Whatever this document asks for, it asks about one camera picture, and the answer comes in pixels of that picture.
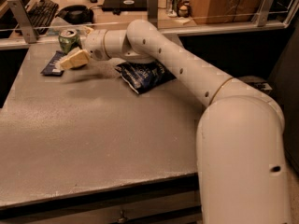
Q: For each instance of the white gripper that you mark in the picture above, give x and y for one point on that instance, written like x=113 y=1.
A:
x=94 y=46

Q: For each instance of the crushed green soda can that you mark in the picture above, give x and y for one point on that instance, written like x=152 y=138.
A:
x=69 y=39

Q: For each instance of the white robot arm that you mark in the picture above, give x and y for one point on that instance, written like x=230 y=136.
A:
x=239 y=140

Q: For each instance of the blue rxbar blueberry wrapper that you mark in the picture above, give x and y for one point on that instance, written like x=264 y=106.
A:
x=50 y=70

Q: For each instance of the black headphones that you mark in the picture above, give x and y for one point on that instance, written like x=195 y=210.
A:
x=76 y=14

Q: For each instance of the black laptop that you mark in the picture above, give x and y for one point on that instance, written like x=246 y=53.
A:
x=124 y=5

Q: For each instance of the black keyboard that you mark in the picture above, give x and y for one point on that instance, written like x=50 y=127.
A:
x=41 y=15

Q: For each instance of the blue kettle chips bag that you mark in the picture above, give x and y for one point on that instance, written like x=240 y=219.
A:
x=143 y=77

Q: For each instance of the cans on back desk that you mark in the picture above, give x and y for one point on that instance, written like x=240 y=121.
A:
x=172 y=7

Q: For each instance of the small round brown object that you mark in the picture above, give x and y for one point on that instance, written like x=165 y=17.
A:
x=184 y=11

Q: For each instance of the brown cardboard box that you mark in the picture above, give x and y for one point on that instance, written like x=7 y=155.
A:
x=223 y=11

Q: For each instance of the left metal bracket post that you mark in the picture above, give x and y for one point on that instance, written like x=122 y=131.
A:
x=27 y=30

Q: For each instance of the metal bracket post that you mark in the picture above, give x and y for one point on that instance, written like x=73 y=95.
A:
x=27 y=30
x=261 y=16
x=152 y=8

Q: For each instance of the middle metal bracket post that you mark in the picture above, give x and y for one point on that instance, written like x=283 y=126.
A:
x=152 y=8

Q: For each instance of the metal drawer rail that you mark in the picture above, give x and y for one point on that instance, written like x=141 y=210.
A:
x=257 y=83

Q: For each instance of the right metal bracket post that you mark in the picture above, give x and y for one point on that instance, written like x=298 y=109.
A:
x=261 y=16

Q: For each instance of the drawer with metal handle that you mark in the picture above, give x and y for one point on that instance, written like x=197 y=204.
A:
x=164 y=206

